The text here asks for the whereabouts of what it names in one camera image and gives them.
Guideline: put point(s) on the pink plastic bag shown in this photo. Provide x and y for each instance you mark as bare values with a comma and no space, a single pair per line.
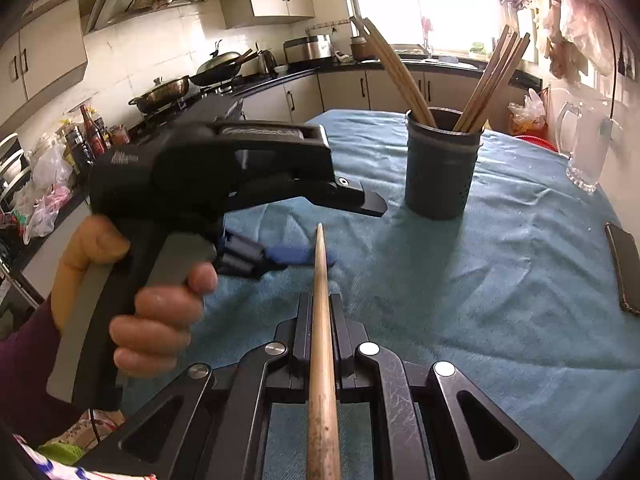
42,210

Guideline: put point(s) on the printed white clothing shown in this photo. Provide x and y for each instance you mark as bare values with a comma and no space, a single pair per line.
55,470

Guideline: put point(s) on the beige base cabinets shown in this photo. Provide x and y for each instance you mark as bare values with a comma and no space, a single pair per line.
345,90

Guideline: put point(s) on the gas stove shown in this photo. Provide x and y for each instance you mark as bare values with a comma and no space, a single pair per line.
200,102

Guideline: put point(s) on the brown clay pot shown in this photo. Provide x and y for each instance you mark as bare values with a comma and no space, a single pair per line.
357,50

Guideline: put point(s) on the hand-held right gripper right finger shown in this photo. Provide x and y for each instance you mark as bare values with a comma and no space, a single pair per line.
345,355

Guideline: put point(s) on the blue towel table cover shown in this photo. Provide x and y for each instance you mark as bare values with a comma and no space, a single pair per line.
475,285

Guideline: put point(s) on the red plastic basin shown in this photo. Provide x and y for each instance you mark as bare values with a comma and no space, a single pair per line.
537,142

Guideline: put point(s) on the clear plastic food bag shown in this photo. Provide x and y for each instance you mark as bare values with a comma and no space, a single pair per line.
557,55

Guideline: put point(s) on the person's left forearm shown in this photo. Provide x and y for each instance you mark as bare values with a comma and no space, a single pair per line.
25,375

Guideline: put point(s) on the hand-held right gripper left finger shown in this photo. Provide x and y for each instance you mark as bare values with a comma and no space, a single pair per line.
300,345

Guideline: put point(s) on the steel pan with lid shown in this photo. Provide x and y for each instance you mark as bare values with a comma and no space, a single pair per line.
160,94

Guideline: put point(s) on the smartphone in brown case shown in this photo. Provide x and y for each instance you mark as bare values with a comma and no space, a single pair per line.
625,270

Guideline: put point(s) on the pink cloth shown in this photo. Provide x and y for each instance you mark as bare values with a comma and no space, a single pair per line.
426,27

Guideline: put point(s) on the crumpled white plastic bag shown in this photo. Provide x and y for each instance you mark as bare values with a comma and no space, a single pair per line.
47,170

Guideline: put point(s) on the electric kettle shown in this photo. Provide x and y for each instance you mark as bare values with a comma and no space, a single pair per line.
267,63

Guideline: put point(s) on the plastic bag with orange contents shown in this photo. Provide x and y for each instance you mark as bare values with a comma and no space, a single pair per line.
525,115

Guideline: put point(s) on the kitchen window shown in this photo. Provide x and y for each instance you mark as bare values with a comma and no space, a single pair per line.
450,0

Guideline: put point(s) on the dark sauce bottle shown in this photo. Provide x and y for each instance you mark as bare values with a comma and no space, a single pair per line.
77,147

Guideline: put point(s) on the clear glass mug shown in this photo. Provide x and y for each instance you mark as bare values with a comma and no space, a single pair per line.
590,155

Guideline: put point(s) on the black wok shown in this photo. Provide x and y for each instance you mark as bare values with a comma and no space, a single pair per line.
217,70

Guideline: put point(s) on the red jar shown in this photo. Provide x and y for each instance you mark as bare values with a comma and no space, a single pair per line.
119,135

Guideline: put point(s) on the person's left hand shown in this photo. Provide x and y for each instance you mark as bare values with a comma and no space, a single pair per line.
160,320

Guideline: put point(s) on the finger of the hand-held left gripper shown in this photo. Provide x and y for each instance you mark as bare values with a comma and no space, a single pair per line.
290,255
350,197

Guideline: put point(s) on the beige wall cabinets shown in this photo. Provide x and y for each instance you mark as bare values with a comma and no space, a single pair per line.
45,55

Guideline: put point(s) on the small green plant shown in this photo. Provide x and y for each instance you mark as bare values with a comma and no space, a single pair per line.
477,47

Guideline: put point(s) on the black kitchen countertop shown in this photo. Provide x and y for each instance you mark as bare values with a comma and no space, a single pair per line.
300,74

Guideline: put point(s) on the long wooden chopstick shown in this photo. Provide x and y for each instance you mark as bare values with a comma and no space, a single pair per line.
320,360

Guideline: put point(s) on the bunch of wooden chopsticks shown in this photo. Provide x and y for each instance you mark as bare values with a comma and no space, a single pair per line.
492,82

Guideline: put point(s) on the red label sauce bottle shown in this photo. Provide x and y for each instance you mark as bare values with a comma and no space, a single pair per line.
95,130

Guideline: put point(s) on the dark utensil holder cup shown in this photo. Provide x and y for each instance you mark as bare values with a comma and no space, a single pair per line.
440,175

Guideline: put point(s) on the metal dish rack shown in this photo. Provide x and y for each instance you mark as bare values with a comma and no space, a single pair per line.
10,170

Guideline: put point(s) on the large white plastic bag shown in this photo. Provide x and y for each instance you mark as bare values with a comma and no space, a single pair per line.
582,20

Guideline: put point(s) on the silver rice cooker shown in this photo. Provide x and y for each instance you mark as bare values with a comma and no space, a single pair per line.
312,50

